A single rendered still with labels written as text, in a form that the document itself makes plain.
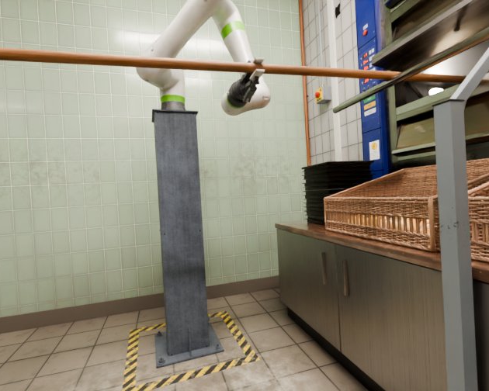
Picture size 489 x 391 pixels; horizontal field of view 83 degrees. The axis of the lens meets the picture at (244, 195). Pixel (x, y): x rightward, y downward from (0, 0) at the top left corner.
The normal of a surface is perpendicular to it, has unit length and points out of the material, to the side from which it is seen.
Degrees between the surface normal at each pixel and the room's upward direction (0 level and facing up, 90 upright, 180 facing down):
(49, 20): 90
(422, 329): 90
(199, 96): 90
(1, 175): 90
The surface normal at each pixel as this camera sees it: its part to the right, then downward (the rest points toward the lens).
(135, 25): 0.29, -0.01
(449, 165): -0.96, 0.06
